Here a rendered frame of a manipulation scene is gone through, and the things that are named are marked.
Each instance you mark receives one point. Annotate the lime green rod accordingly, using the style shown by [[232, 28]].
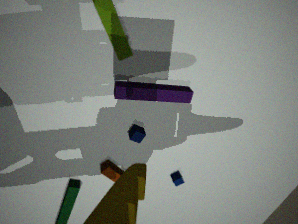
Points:
[[112, 25]]

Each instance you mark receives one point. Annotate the dark green rod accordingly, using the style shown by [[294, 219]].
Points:
[[68, 201]]

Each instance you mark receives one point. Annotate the purple rod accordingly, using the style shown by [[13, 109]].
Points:
[[152, 92]]

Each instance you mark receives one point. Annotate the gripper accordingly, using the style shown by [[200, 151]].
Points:
[[120, 203]]

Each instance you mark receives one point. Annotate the orange rectangular block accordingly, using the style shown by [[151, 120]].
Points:
[[110, 170]]

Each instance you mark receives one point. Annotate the dark blue block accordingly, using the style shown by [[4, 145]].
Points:
[[177, 178], [136, 133]]

